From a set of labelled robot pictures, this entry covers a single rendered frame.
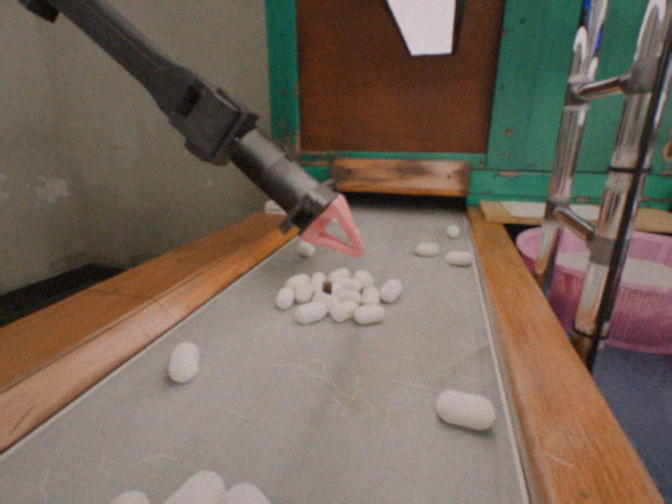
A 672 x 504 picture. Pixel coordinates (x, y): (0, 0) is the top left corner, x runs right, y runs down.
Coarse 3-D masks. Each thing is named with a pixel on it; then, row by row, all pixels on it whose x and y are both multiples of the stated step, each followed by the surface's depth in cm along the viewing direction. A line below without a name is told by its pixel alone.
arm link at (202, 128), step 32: (32, 0) 53; (64, 0) 50; (96, 0) 50; (96, 32) 49; (128, 32) 48; (128, 64) 48; (160, 64) 47; (160, 96) 47; (192, 96) 47; (192, 128) 46; (224, 128) 46
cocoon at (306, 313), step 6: (300, 306) 38; (306, 306) 37; (312, 306) 38; (318, 306) 38; (324, 306) 38; (300, 312) 37; (306, 312) 37; (312, 312) 37; (318, 312) 38; (324, 312) 38; (300, 318) 37; (306, 318) 37; (312, 318) 37; (318, 318) 38
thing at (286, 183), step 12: (276, 168) 45; (288, 168) 46; (300, 168) 47; (264, 180) 46; (276, 180) 46; (288, 180) 45; (300, 180) 46; (312, 180) 47; (264, 192) 48; (276, 192) 46; (288, 192) 46; (300, 192) 46; (312, 192) 43; (276, 204) 48; (288, 204) 46; (300, 204) 43; (288, 216) 44; (300, 216) 49; (288, 228) 45
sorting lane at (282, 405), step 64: (320, 256) 58; (384, 256) 58; (192, 320) 39; (256, 320) 39; (320, 320) 39; (384, 320) 39; (448, 320) 39; (128, 384) 29; (192, 384) 29; (256, 384) 29; (320, 384) 29; (384, 384) 29; (448, 384) 29; (64, 448) 23; (128, 448) 23; (192, 448) 23; (256, 448) 23; (320, 448) 23; (384, 448) 23; (448, 448) 23; (512, 448) 23
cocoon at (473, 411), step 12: (444, 396) 25; (456, 396) 25; (468, 396) 25; (480, 396) 25; (444, 408) 24; (456, 408) 24; (468, 408) 24; (480, 408) 24; (492, 408) 24; (444, 420) 25; (456, 420) 24; (468, 420) 24; (480, 420) 24; (492, 420) 24
